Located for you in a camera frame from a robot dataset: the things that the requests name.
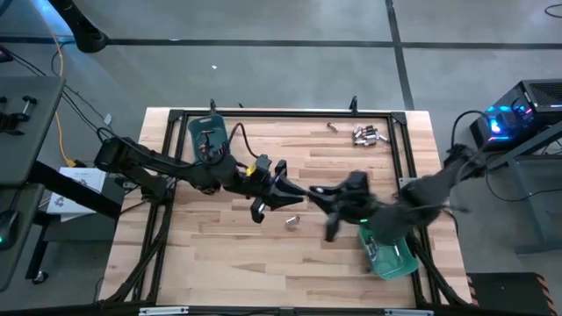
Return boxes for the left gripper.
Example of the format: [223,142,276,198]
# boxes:
[239,155,307,225]

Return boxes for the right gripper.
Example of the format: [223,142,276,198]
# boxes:
[308,170,374,242]

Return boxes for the bright teal plastic bin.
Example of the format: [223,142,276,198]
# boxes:
[357,221,421,282]

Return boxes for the dull teal plastic bin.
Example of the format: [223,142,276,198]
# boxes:
[187,113,230,166]

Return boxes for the silver metal plate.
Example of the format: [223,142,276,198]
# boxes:
[138,305,191,316]
[384,309,435,316]

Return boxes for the black hazard striped mat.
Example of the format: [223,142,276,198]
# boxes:
[465,271,552,316]

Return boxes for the desk with grey steel legs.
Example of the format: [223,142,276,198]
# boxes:
[485,122,562,256]

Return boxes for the black computer tower RGB lights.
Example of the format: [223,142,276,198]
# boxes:
[469,78,562,154]

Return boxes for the black diagonal support bar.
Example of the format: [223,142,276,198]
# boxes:
[25,160,123,220]

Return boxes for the white printed paper sheet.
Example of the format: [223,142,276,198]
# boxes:
[45,166,107,224]

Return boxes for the black desk leg with caster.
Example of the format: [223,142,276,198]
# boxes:
[25,210,50,285]

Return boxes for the dark grey desk top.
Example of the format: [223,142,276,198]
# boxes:
[0,75,67,189]
[0,183,46,293]

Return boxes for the black computer mouse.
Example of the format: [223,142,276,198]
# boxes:
[0,209,20,252]

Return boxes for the black clamp tool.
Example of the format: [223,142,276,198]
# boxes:
[0,95,39,135]

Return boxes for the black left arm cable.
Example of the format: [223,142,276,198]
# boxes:
[192,121,261,166]

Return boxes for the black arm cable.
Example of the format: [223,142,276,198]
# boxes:
[450,109,488,153]
[192,121,261,166]

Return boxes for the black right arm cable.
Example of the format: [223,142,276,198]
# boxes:
[450,109,488,153]

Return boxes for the yellow cable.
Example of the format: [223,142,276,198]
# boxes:
[41,8,78,169]

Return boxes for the black pedestal stand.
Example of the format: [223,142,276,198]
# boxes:
[47,0,111,54]

